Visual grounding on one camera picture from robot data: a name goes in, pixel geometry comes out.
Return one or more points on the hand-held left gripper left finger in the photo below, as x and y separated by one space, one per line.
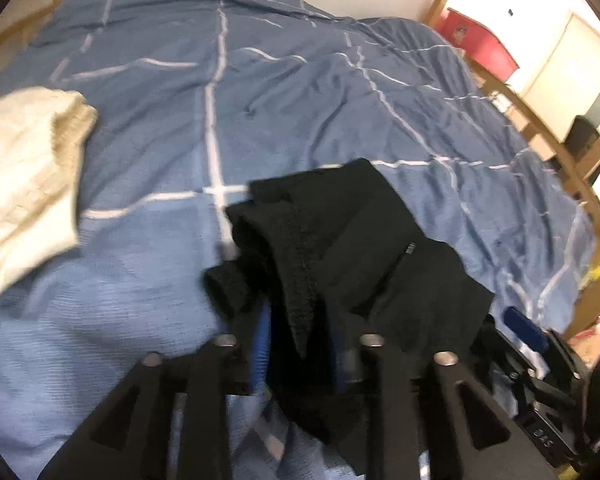
260 355

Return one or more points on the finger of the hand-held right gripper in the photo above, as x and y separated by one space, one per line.
525 330

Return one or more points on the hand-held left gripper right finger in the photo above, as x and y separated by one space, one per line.
338 365

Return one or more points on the black pants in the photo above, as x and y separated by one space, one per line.
360 240

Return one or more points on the black chair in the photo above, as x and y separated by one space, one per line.
582 135

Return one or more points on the blue checked blanket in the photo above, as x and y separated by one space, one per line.
280 110

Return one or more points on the white wardrobe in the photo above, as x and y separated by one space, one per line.
565 60

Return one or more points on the red box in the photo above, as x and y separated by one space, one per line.
480 42

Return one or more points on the cream knit garment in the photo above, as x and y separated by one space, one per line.
25 170

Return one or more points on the wooden bed frame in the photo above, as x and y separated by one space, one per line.
530 130

